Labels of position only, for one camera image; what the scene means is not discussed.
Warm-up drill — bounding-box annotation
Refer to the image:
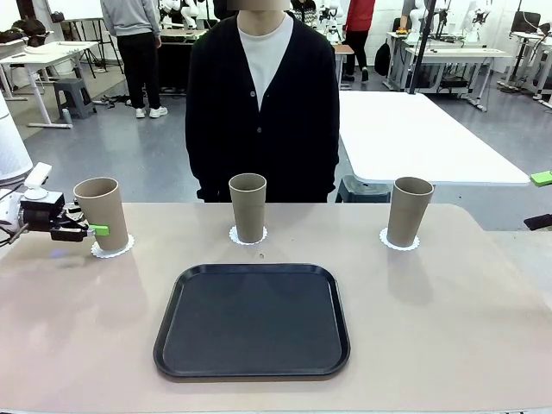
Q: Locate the person's right forearm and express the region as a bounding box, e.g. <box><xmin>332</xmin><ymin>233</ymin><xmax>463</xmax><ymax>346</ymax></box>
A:
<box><xmin>185</xmin><ymin>124</ymin><xmax>212</xmax><ymax>203</ymax></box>

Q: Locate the long white workbench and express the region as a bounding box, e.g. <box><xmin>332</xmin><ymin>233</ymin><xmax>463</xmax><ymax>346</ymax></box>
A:
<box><xmin>405</xmin><ymin>45</ymin><xmax>514</xmax><ymax>112</ymax></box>

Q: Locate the person in black cardigan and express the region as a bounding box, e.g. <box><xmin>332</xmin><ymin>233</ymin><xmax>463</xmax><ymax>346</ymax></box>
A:
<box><xmin>184</xmin><ymin>0</ymin><xmax>342</xmax><ymax>204</ymax></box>

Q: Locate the black vertical pole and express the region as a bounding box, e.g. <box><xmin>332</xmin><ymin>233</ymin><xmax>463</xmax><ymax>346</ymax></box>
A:
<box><xmin>408</xmin><ymin>0</ymin><xmax>437</xmax><ymax>94</ymax></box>

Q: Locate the black serving tray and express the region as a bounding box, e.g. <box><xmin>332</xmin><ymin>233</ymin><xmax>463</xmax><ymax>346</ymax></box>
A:
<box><xmin>153</xmin><ymin>263</ymin><xmax>351</xmax><ymax>383</ymax></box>

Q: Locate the dark equipment table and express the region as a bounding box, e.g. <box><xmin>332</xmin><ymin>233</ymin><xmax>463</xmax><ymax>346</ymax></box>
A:
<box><xmin>159</xmin><ymin>28</ymin><xmax>199</xmax><ymax>94</ymax></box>

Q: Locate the grey plastic stool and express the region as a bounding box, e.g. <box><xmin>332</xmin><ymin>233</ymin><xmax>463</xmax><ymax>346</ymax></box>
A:
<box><xmin>53</xmin><ymin>78</ymin><xmax>97</xmax><ymax>121</ymax></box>

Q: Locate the person's left forearm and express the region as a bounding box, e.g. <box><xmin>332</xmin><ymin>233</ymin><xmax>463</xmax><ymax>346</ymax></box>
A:
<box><xmin>317</xmin><ymin>124</ymin><xmax>342</xmax><ymax>199</ymax></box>

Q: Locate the bystander in red top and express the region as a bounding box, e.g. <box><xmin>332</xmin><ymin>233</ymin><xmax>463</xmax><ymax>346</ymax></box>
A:
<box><xmin>342</xmin><ymin>0</ymin><xmax>377</xmax><ymax>84</ymax></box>

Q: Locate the white crew-neck t-shirt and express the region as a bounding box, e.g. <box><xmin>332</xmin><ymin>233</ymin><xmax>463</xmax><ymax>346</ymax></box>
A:
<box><xmin>236</xmin><ymin>12</ymin><xmax>295</xmax><ymax>111</ymax></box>

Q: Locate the dark grey stool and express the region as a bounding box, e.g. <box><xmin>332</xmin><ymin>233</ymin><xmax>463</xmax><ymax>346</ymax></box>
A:
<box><xmin>335</xmin><ymin>175</ymin><xmax>394</xmax><ymax>204</ymax></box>

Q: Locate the small brown-top table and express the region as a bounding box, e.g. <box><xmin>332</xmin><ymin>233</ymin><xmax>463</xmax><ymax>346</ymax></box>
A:
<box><xmin>334</xmin><ymin>44</ymin><xmax>355</xmax><ymax>90</ymax></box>

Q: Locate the white lace coaster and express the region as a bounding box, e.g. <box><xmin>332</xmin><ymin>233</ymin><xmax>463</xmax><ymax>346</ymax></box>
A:
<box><xmin>379</xmin><ymin>227</ymin><xmax>423</xmax><ymax>251</ymax></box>
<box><xmin>90</xmin><ymin>235</ymin><xmax>135</xmax><ymax>260</ymax></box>
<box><xmin>228</xmin><ymin>223</ymin><xmax>269</xmax><ymax>247</ymax></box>

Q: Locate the tall tan cup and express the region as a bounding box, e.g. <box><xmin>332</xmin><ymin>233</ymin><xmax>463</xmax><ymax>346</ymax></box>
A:
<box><xmin>228</xmin><ymin>172</ymin><xmax>267</xmax><ymax>244</ymax></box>
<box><xmin>72</xmin><ymin>176</ymin><xmax>130</xmax><ymax>253</ymax></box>
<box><xmin>386</xmin><ymin>176</ymin><xmax>436</xmax><ymax>248</ymax></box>

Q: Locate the bystander in grey sweater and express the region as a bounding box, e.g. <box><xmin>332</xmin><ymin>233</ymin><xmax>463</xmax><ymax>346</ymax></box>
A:
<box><xmin>99</xmin><ymin>0</ymin><xmax>168</xmax><ymax>120</ymax></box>

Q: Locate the black backpack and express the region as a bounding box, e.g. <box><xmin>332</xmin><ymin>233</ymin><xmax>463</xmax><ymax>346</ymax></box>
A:
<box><xmin>373</xmin><ymin>39</ymin><xmax>392</xmax><ymax>78</ymax></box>

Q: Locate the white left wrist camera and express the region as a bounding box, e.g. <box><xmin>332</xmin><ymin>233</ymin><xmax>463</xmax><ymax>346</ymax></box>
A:
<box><xmin>22</xmin><ymin>162</ymin><xmax>53</xmax><ymax>200</ymax></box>

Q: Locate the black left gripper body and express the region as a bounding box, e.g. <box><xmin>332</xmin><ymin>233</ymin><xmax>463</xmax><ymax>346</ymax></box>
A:
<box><xmin>20</xmin><ymin>191</ymin><xmax>86</xmax><ymax>242</ymax></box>

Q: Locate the white standing desk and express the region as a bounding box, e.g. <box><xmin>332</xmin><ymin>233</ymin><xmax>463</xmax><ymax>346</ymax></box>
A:
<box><xmin>508</xmin><ymin>29</ymin><xmax>552</xmax><ymax>103</ymax></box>

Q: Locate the white desk with legs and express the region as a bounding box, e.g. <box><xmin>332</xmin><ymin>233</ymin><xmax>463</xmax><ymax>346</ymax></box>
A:
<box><xmin>0</xmin><ymin>41</ymin><xmax>99</xmax><ymax>129</ymax></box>

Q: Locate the large white table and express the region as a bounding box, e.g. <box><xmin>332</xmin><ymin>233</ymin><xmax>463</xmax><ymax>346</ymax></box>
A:
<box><xmin>338</xmin><ymin>90</ymin><xmax>531</xmax><ymax>187</ymax></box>

